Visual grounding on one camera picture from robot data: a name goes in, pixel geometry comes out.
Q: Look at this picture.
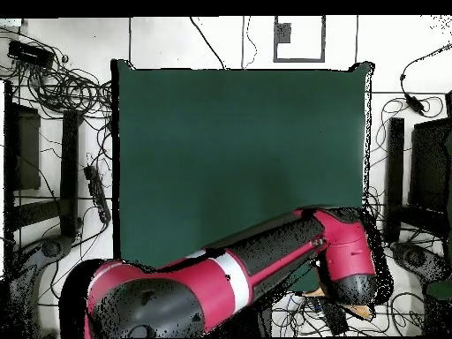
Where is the black power strip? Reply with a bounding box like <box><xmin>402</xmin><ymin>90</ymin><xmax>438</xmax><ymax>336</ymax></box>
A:
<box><xmin>83</xmin><ymin>164</ymin><xmax>112</xmax><ymax>225</ymax></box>
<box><xmin>315</xmin><ymin>298</ymin><xmax>350</xmax><ymax>336</ymax></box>

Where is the black flat panel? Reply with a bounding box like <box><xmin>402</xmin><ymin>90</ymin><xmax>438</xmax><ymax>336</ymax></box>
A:
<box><xmin>408</xmin><ymin>117</ymin><xmax>452</xmax><ymax>213</ymax></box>
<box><xmin>12</xmin><ymin>103</ymin><xmax>42</xmax><ymax>192</ymax></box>

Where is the black box device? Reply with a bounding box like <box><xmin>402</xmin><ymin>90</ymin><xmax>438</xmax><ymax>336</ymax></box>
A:
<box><xmin>7</xmin><ymin>39</ymin><xmax>56</xmax><ymax>69</ymax></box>

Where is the grey square floor frame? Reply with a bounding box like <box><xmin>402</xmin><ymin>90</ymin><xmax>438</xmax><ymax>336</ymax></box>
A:
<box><xmin>272</xmin><ymin>15</ymin><xmax>327</xmax><ymax>64</ymax></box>

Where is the dark grey square plate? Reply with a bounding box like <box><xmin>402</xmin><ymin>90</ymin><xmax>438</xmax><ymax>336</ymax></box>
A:
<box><xmin>275</xmin><ymin>22</ymin><xmax>293</xmax><ymax>44</ymax></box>

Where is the tan terry towel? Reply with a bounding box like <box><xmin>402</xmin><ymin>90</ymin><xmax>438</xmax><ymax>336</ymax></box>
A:
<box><xmin>302</xmin><ymin>285</ymin><xmax>376</xmax><ymax>321</ymax></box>

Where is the black power adapter with cable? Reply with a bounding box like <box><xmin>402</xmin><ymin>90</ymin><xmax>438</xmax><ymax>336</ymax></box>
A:
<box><xmin>399</xmin><ymin>43</ymin><xmax>452</xmax><ymax>117</ymax></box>

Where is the dark green table cloth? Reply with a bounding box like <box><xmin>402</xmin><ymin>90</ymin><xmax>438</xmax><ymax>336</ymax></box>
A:
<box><xmin>110</xmin><ymin>58</ymin><xmax>375</xmax><ymax>295</ymax></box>

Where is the black long post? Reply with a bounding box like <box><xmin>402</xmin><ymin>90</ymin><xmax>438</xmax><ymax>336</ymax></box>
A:
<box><xmin>59</xmin><ymin>109</ymin><xmax>80</xmax><ymax>238</ymax></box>
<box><xmin>384</xmin><ymin>117</ymin><xmax>406</xmax><ymax>245</ymax></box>

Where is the black grey stand base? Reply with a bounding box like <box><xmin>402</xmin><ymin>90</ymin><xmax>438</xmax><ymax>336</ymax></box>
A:
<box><xmin>6</xmin><ymin>234</ymin><xmax>77</xmax><ymax>338</ymax></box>
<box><xmin>389</xmin><ymin>240</ymin><xmax>446</xmax><ymax>283</ymax></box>

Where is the green object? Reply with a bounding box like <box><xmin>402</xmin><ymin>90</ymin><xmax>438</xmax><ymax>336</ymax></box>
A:
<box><xmin>426</xmin><ymin>279</ymin><xmax>452</xmax><ymax>301</ymax></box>

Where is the tangled black cables bundle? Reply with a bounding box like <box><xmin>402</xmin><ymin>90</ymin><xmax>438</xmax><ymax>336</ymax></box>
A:
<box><xmin>0</xmin><ymin>26</ymin><xmax>114</xmax><ymax>121</ymax></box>

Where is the thick black cable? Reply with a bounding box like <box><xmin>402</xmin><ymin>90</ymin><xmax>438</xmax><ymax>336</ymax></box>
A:
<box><xmin>189</xmin><ymin>16</ymin><xmax>227</xmax><ymax>71</ymax></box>

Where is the black stand frame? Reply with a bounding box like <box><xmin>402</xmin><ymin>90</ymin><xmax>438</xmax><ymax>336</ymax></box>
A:
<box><xmin>207</xmin><ymin>298</ymin><xmax>275</xmax><ymax>338</ymax></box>

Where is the thin black cable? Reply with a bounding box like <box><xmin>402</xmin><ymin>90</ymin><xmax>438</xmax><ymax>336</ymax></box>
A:
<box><xmin>241</xmin><ymin>16</ymin><xmax>258</xmax><ymax>71</ymax></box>

